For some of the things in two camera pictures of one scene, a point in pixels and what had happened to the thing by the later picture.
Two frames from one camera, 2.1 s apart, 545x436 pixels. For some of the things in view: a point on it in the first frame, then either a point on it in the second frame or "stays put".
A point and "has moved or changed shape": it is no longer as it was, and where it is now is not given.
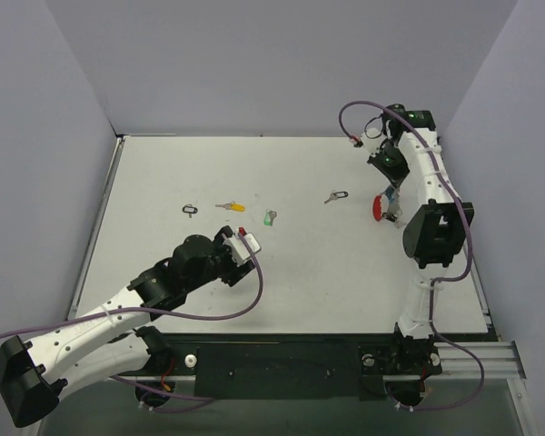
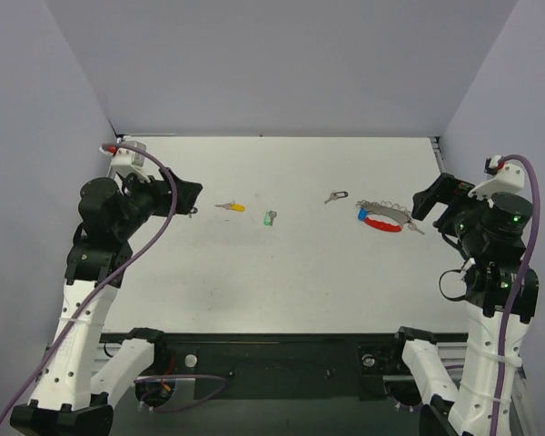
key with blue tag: (390, 193) -> (361, 213)
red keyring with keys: (380, 206) has moved or changed shape
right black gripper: (391, 205) -> (448, 200)
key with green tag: (269, 217) stays put
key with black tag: (336, 194) stays put
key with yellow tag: (232, 205) stays put
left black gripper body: (235, 271) -> (170, 192)
